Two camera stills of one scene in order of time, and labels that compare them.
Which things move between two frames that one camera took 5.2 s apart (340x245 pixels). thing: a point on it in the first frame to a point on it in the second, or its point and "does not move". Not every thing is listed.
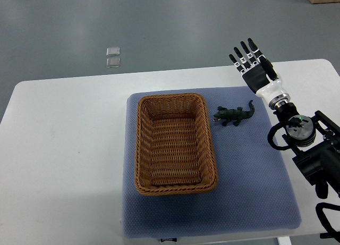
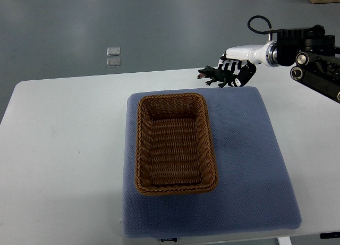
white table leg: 284,241 does not move
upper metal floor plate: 113,51 does not move
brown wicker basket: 174,151 does not move
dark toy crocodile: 226,115 to 221,76
